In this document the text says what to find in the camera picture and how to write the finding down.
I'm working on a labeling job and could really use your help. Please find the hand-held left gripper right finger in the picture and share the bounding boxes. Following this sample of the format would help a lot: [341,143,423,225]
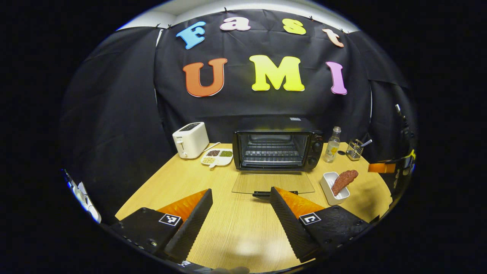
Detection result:
[269,186,371,263]

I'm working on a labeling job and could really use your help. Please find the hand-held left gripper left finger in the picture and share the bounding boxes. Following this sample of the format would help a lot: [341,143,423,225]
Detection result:
[110,188,213,263]

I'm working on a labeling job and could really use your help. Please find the brown sausage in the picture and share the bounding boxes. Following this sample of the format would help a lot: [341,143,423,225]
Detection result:
[331,170,359,196]

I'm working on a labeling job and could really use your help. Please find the black electric oven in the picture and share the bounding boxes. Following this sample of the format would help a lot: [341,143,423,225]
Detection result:
[232,117,325,199]

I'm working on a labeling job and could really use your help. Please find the clear glass bottle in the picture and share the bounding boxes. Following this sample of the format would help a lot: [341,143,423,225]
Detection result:
[323,126,342,163]

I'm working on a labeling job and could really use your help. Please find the white rectangular dish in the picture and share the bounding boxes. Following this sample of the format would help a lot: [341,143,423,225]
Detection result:
[320,172,350,206]

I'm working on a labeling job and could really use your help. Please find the white divided dish with beans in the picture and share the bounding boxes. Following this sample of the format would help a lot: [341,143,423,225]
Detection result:
[201,148,234,168]

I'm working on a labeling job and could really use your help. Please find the white toaster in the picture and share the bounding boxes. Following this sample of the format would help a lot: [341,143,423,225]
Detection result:
[172,122,210,159]

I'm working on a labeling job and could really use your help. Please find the white and blue equipment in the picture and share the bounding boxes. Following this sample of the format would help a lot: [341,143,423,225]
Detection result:
[63,169,102,224]

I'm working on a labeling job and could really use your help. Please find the black backdrop cloth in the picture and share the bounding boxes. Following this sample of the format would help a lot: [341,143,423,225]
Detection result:
[59,8,419,225]

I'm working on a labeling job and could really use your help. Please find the wire utensil holder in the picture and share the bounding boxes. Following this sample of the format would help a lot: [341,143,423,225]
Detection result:
[345,139,364,161]

